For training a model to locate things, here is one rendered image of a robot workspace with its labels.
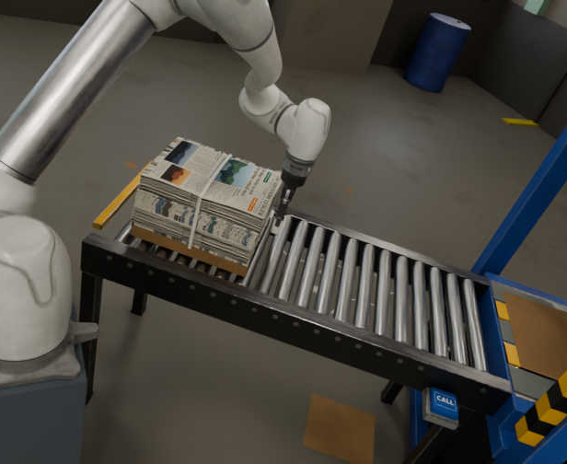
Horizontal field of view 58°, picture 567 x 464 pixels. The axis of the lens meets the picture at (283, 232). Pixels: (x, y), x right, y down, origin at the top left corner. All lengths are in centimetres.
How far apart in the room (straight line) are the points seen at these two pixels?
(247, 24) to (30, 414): 80
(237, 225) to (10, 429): 75
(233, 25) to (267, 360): 176
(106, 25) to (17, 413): 71
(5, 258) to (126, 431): 137
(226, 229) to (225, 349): 103
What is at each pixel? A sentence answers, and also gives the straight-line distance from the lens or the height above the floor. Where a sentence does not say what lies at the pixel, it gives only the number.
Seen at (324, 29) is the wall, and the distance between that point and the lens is 595.
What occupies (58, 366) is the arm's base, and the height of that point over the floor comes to 102.
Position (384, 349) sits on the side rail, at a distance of 157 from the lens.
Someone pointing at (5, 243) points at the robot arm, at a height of 127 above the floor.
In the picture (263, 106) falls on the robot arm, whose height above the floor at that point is 129.
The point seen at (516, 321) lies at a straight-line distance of 197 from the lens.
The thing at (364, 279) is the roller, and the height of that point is 80.
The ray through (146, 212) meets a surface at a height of 91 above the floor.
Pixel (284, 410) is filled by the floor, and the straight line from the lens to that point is 231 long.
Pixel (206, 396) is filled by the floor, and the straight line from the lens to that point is 226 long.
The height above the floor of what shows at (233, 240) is 92.
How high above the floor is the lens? 185
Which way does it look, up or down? 35 degrees down
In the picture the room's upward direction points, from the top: 19 degrees clockwise
